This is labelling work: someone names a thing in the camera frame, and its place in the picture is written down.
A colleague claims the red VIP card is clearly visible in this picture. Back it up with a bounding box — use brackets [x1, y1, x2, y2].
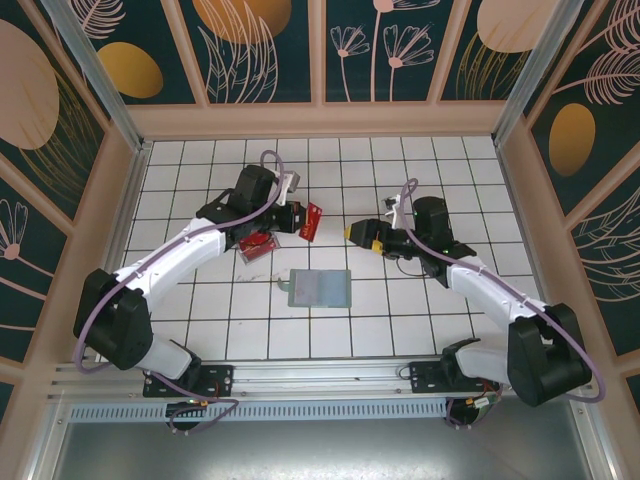
[298, 203, 324, 243]

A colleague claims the pale green card holder wallet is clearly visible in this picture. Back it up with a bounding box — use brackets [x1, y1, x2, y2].
[277, 268, 353, 310]

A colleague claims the red card stack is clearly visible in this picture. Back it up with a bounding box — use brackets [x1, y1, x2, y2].
[239, 231, 277, 261]

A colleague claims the steel sheet panel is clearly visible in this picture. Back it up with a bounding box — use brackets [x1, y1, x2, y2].
[29, 394, 617, 480]

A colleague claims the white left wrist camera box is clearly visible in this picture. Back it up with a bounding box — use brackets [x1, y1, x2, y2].
[278, 171, 303, 205]

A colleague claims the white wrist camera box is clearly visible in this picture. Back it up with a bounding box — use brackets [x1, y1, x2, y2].
[382, 196, 404, 229]
[278, 171, 303, 205]

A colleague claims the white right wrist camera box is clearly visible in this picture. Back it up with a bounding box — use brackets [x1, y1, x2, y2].
[382, 196, 404, 229]

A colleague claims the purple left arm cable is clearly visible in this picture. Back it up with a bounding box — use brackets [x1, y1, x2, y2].
[73, 149, 297, 437]

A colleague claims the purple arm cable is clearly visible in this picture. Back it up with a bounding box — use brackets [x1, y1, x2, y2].
[394, 178, 609, 431]
[73, 149, 297, 437]

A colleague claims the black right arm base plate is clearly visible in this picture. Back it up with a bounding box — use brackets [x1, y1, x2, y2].
[408, 360, 501, 394]

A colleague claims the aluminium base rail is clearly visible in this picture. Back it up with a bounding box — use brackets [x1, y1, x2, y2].
[47, 353, 595, 402]

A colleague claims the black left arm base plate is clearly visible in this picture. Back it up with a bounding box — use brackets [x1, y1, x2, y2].
[143, 363, 235, 399]

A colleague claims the grey slotted cable duct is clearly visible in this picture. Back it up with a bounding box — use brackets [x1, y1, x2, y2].
[67, 402, 450, 424]

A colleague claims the aluminium frame post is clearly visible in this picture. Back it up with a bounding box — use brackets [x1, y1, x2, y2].
[41, 0, 147, 154]
[491, 0, 600, 146]

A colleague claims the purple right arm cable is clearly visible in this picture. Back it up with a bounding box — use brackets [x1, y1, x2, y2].
[394, 178, 609, 431]

